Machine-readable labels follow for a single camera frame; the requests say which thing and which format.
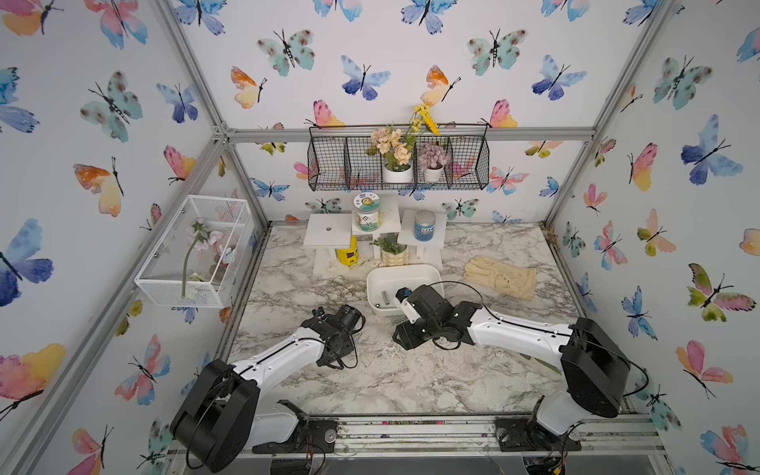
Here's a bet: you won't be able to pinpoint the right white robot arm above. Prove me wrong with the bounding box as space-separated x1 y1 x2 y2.
393 285 633 443

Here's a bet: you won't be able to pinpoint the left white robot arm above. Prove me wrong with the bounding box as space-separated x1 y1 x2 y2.
170 305 366 473

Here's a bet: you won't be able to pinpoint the white plastic storage box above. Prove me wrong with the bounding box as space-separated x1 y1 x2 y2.
366 264 445 316

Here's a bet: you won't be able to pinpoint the small potted green plant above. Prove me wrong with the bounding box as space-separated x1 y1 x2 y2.
371 233 410 267

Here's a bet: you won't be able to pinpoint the beige work glove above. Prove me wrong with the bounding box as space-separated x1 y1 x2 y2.
464 255 536 301

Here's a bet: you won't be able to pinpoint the blue can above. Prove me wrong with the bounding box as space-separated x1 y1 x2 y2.
414 210 437 241

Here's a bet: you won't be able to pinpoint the white tiered display stand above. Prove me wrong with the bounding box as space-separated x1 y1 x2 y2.
303 195 447 275

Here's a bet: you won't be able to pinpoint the green lidded white jar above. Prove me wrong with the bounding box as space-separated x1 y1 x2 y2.
353 192 382 233

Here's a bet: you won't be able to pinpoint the purple flowers in white pot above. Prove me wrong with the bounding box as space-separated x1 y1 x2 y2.
419 144 450 184

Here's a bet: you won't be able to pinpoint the artificial pink flower stem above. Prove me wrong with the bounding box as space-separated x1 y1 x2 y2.
181 218 224 299

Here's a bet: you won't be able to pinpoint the peach flowers in white pot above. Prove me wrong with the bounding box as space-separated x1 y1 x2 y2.
366 127 414 185

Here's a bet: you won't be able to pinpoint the yellow artificial flower sprig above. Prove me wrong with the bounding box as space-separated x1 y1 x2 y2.
410 103 439 136

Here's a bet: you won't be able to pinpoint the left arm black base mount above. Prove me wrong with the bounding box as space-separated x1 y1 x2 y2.
245 400 338 454

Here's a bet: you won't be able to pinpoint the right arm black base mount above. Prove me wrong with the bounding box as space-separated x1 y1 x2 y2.
494 396 582 453

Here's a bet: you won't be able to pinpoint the white mesh wall box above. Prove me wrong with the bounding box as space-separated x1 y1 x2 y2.
135 195 255 309

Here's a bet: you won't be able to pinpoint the black wire wall basket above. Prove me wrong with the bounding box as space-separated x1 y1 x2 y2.
307 124 490 191

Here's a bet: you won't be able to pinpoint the aluminium front rail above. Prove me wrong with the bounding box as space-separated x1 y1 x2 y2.
165 412 666 459

